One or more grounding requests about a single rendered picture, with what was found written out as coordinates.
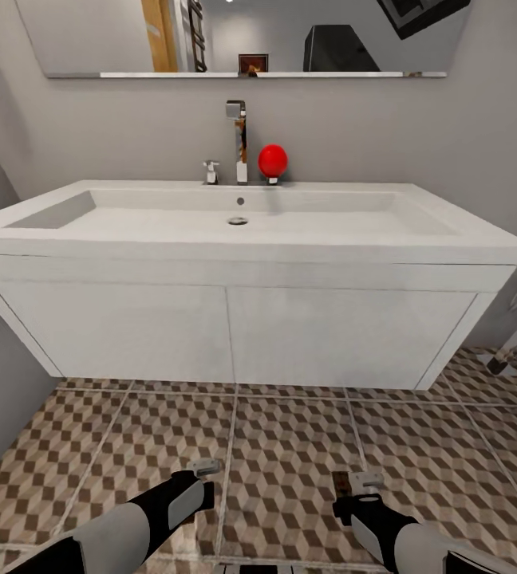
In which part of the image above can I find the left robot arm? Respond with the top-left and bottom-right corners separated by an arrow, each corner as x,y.
0,458 -> 222,574

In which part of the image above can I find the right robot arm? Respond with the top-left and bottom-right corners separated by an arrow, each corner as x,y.
333,470 -> 517,574

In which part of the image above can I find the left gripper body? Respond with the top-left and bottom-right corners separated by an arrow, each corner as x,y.
199,481 -> 215,510

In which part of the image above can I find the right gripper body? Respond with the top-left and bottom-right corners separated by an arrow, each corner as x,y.
337,493 -> 383,526

